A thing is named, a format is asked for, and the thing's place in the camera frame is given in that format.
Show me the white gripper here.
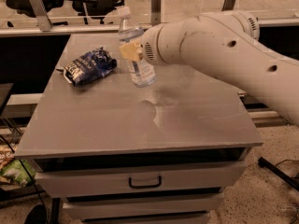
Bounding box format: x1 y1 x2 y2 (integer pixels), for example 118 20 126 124
120 24 165 66

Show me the clear plastic water bottle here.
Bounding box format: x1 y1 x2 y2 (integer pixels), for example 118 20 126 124
117 6 156 87

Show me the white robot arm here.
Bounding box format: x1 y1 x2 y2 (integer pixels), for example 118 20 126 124
120 11 299 125

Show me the crumpled blue chip bag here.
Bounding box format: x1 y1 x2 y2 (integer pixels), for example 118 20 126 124
57 47 117 87

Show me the black office chair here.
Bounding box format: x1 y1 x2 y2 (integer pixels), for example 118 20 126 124
5 0 126 28

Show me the grey drawer cabinet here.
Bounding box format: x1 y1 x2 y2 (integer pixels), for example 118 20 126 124
13 31 264 224

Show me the green snack bag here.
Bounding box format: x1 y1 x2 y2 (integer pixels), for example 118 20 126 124
0 160 36 187

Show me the black stand leg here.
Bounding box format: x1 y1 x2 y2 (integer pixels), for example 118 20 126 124
258 157 299 191

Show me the middle metal rail bracket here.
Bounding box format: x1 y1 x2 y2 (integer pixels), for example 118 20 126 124
150 0 162 25

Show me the left metal rail bracket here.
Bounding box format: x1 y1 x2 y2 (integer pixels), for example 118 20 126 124
29 0 52 32

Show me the black drawer handle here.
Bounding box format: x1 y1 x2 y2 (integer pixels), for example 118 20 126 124
128 175 162 189

